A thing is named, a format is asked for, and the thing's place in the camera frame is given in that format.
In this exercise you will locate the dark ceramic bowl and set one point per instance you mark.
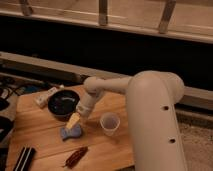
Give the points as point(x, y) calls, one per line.
point(63, 104)

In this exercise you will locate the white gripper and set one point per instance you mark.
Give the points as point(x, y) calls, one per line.
point(84, 108)

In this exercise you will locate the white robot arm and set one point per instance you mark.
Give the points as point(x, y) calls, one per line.
point(150, 99)

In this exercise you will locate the wooden cutting board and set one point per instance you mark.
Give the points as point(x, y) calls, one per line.
point(37, 128)

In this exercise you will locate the red brown pepper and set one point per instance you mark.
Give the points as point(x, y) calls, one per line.
point(75, 157)

